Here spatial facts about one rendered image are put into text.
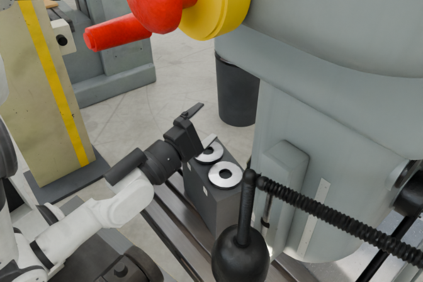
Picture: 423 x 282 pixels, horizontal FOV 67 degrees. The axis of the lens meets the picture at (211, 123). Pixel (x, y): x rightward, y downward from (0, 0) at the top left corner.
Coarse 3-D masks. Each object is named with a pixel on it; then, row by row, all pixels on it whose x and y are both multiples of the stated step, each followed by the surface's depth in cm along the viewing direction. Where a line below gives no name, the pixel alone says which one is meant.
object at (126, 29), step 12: (108, 24) 25; (120, 24) 25; (132, 24) 26; (84, 36) 25; (96, 36) 24; (108, 36) 25; (120, 36) 26; (132, 36) 26; (144, 36) 27; (96, 48) 25
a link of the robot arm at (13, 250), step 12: (0, 216) 47; (0, 228) 48; (12, 228) 52; (0, 240) 49; (12, 240) 52; (0, 252) 50; (12, 252) 53; (0, 264) 51; (12, 264) 53; (0, 276) 51; (12, 276) 53; (24, 276) 54; (36, 276) 55
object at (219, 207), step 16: (192, 160) 90; (208, 160) 89; (224, 160) 90; (192, 176) 92; (208, 176) 85; (224, 176) 86; (240, 176) 84; (192, 192) 98; (208, 192) 83; (224, 192) 82; (240, 192) 82; (208, 208) 88; (224, 208) 83; (208, 224) 93; (224, 224) 88
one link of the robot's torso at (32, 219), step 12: (12, 180) 79; (12, 192) 83; (24, 192) 81; (12, 204) 84; (24, 204) 86; (12, 216) 82; (24, 216) 81; (36, 216) 84; (48, 216) 87; (24, 228) 82; (36, 228) 84
